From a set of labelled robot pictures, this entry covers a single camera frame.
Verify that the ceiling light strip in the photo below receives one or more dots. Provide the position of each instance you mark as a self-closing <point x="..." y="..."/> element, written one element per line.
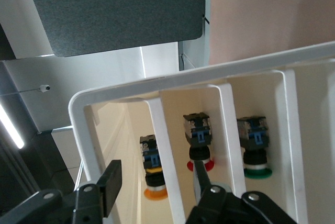
<point x="11" y="127"/>

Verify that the white security camera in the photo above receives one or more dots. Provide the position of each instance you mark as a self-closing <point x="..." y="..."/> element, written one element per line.
<point x="45" y="88"/>

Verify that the orange mushroom push button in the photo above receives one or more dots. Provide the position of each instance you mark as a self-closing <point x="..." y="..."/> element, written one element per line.
<point x="153" y="156"/>

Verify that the dark grey felt panel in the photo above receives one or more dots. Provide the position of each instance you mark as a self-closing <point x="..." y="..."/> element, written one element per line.
<point x="117" y="12"/>

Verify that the green mushroom push button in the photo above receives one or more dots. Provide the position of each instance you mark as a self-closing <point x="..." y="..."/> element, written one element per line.
<point x="252" y="135"/>

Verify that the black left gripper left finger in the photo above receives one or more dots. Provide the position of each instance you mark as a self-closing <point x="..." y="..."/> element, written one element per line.
<point x="113" y="182"/>

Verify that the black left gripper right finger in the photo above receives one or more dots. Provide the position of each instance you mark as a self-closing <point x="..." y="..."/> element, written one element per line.
<point x="209" y="203"/>

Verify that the red mushroom push button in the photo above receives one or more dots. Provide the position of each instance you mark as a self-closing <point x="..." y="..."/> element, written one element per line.
<point x="197" y="132"/>

